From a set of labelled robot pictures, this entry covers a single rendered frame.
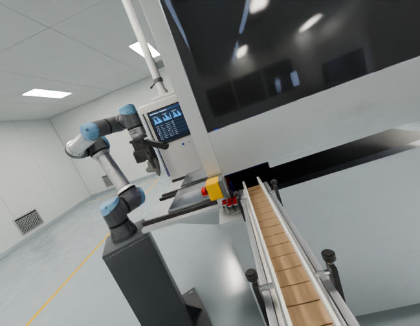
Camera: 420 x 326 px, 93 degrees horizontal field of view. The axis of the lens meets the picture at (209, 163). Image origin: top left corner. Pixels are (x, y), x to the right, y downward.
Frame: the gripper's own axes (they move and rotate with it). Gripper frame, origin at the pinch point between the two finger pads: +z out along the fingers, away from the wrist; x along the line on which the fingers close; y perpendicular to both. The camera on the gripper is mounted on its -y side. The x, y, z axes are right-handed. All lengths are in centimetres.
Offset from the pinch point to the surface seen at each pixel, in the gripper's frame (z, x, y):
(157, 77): -64, -94, 3
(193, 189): 20.7, -19.0, -8.2
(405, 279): 84, 15, -95
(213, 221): 32.7, 3.3, -17.2
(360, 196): 35, 15, -83
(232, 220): 21.3, 26.6, -28.8
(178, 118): -24, -89, -2
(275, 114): -10, 14, -58
